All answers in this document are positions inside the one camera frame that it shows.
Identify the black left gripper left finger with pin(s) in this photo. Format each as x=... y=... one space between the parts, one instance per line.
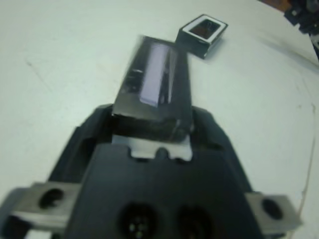
x=82 y=144

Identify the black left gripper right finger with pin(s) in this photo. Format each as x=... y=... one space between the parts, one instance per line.
x=214 y=134

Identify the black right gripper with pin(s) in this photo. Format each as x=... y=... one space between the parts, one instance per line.
x=305 y=15

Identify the black box base white insert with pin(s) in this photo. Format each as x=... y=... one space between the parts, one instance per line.
x=197 y=47

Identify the black box lid with print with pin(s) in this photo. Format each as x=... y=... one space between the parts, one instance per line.
x=154 y=82

